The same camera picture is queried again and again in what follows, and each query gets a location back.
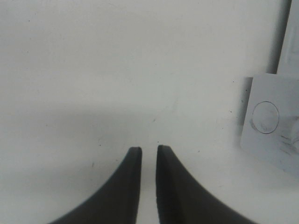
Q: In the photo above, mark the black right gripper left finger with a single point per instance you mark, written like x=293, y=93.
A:
x=116, y=202

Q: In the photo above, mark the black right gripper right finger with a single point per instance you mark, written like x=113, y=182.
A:
x=182, y=200

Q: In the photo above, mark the round white door button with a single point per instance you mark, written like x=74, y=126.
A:
x=265, y=117

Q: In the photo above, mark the white microwave oven body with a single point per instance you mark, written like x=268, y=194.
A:
x=281, y=147

